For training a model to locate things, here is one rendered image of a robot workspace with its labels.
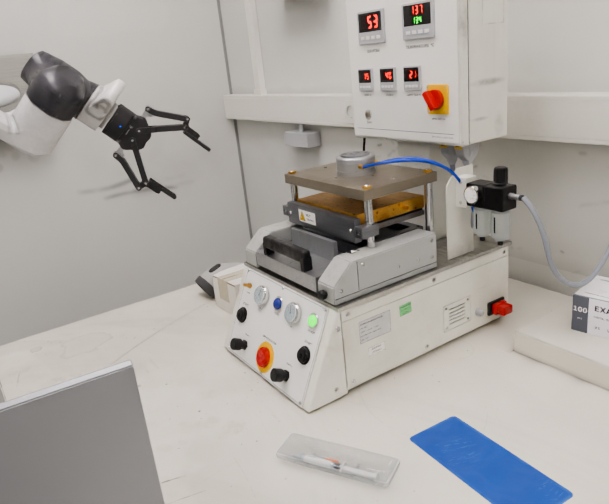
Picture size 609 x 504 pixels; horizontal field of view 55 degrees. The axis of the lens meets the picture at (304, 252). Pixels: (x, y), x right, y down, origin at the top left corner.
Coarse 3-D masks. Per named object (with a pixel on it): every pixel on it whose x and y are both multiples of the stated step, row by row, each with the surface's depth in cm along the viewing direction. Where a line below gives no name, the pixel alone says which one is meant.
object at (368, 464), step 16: (288, 448) 90; (304, 448) 90; (320, 448) 90; (336, 448) 89; (352, 448) 89; (320, 464) 86; (336, 464) 86; (352, 464) 85; (368, 464) 85; (384, 464) 85; (384, 480) 82
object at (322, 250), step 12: (300, 240) 118; (312, 240) 114; (324, 240) 111; (276, 252) 119; (312, 252) 116; (324, 252) 112; (336, 252) 109; (264, 264) 119; (276, 264) 115; (288, 264) 111; (312, 264) 110; (324, 264) 109; (288, 276) 112; (300, 276) 108; (312, 276) 104; (312, 288) 105
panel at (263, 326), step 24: (288, 288) 112; (264, 312) 118; (312, 312) 105; (240, 336) 124; (264, 336) 116; (288, 336) 110; (312, 336) 104; (288, 360) 108; (312, 360) 103; (288, 384) 107
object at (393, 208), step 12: (324, 192) 126; (396, 192) 119; (408, 192) 118; (312, 204) 118; (324, 204) 116; (336, 204) 115; (348, 204) 114; (360, 204) 113; (384, 204) 111; (396, 204) 111; (408, 204) 113; (420, 204) 115; (360, 216) 107; (384, 216) 110; (396, 216) 113; (408, 216) 114
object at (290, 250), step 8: (264, 240) 116; (272, 240) 114; (280, 240) 113; (264, 248) 117; (272, 248) 114; (280, 248) 112; (288, 248) 109; (296, 248) 107; (304, 248) 107; (288, 256) 110; (296, 256) 107; (304, 256) 106; (304, 264) 106
